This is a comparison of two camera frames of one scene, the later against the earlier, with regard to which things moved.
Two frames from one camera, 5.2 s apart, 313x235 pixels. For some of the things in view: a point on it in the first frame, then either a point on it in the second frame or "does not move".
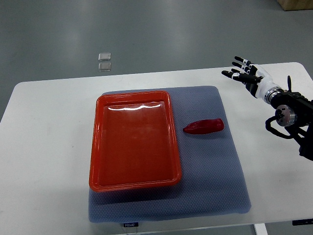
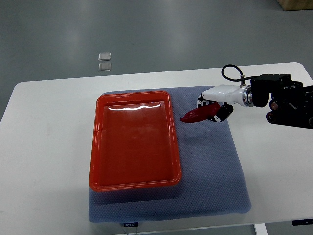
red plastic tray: x=134 y=144 does not move
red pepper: x=205 y=126 to x=205 y=112
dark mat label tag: x=131 y=224 does not move
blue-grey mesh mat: x=212 y=182 does not move
